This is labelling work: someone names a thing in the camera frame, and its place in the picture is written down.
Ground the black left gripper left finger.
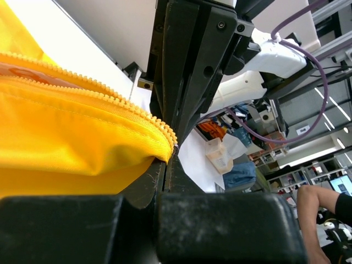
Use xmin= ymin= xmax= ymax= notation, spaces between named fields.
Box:
xmin=1 ymin=160 xmax=166 ymax=263

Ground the clear plastic container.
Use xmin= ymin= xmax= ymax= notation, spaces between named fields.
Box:
xmin=205 ymin=138 xmax=233 ymax=175

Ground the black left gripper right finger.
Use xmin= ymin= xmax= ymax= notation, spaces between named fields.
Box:
xmin=156 ymin=156 xmax=307 ymax=263

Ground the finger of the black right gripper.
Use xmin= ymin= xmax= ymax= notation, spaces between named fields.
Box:
xmin=175 ymin=3 xmax=237 ymax=143
xmin=150 ymin=1 xmax=200 ymax=132

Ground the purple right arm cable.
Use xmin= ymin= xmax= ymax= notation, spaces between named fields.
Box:
xmin=196 ymin=0 xmax=329 ymax=144

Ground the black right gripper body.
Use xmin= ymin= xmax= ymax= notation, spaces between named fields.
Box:
xmin=137 ymin=0 xmax=262 ymax=90

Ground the person forearm in background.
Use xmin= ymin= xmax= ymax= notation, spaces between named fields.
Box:
xmin=297 ymin=185 xmax=351 ymax=263

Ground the yellow hooded jacket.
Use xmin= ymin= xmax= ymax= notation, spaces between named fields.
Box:
xmin=1 ymin=1 xmax=177 ymax=198

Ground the blue cloth pile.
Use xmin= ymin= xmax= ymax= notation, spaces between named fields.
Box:
xmin=223 ymin=162 xmax=256 ymax=190

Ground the computer monitor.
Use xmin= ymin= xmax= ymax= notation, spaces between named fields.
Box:
xmin=329 ymin=174 xmax=352 ymax=196

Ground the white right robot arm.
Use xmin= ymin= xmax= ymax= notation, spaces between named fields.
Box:
xmin=139 ymin=1 xmax=307 ymax=142

